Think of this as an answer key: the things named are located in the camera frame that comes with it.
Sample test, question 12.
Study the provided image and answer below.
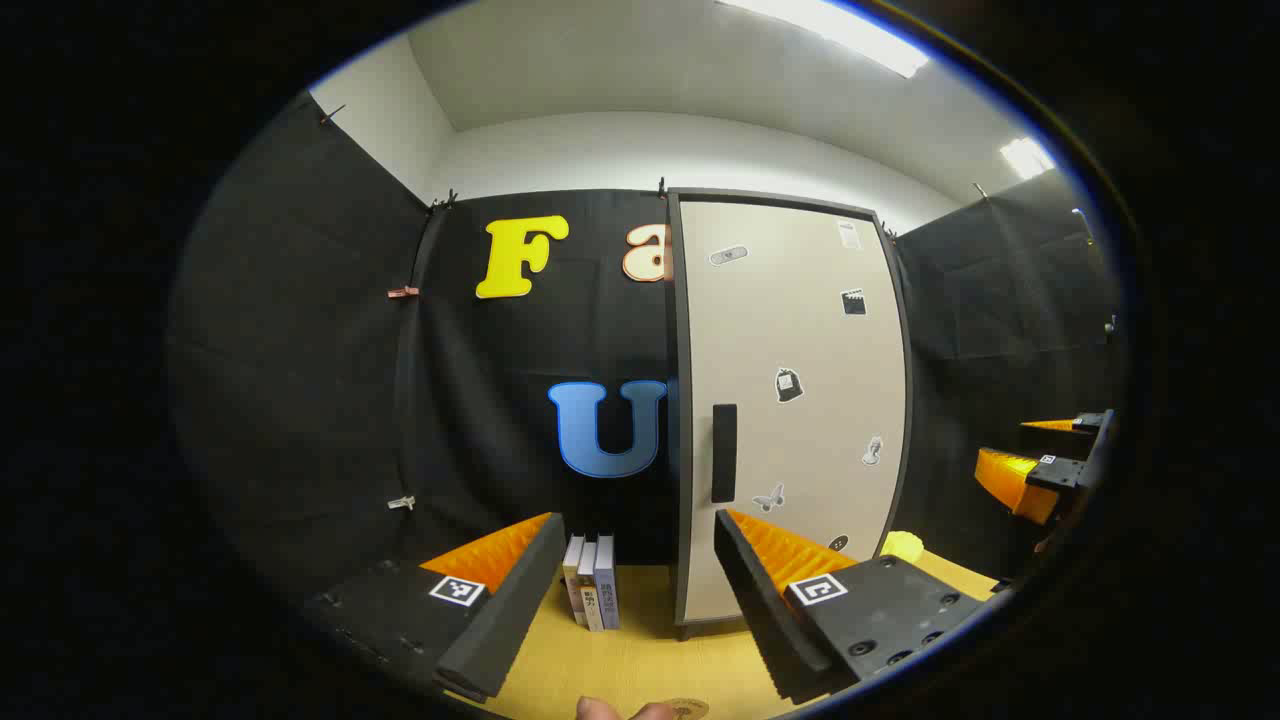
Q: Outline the long ceiling light panel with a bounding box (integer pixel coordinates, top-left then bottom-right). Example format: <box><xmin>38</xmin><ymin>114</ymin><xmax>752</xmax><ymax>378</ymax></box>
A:
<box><xmin>715</xmin><ymin>0</ymin><xmax>931</xmax><ymax>79</ymax></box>

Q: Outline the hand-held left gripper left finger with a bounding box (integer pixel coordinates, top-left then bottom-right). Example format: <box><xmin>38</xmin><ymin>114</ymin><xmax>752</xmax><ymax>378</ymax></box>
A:
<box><xmin>305</xmin><ymin>512</ymin><xmax>567</xmax><ymax>703</ymax></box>

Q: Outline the beige cabinet door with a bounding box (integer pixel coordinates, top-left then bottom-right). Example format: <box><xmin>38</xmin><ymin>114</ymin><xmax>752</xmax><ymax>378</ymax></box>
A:
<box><xmin>680</xmin><ymin>200</ymin><xmax>906</xmax><ymax>623</ymax></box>

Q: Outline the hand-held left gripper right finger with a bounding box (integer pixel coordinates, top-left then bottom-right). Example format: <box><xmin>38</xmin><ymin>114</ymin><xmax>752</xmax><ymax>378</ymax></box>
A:
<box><xmin>713</xmin><ymin>508</ymin><xmax>991</xmax><ymax>706</ymax></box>

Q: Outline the small ceiling light panel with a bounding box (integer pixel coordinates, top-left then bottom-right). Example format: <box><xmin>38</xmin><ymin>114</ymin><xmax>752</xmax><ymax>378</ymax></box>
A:
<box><xmin>1000</xmin><ymin>138</ymin><xmax>1056</xmax><ymax>181</ymax></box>

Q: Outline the white book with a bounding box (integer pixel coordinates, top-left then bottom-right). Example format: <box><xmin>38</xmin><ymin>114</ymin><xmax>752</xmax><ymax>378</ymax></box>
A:
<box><xmin>562</xmin><ymin>535</ymin><xmax>586</xmax><ymax>626</ymax></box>
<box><xmin>577</xmin><ymin>540</ymin><xmax>601</xmax><ymax>633</ymax></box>

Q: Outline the blue grey book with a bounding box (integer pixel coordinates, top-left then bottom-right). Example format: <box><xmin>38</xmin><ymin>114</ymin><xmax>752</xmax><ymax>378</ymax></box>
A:
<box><xmin>595</xmin><ymin>535</ymin><xmax>619</xmax><ymax>631</ymax></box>

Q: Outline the black door handle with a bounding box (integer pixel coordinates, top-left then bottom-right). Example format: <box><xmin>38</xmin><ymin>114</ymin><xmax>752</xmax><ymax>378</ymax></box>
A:
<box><xmin>711</xmin><ymin>404</ymin><xmax>738</xmax><ymax>504</ymax></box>

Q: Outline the black backdrop cloth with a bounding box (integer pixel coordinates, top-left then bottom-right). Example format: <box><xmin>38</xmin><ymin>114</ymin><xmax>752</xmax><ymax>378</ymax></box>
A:
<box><xmin>165</xmin><ymin>90</ymin><xmax>1126</xmax><ymax>641</ymax></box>

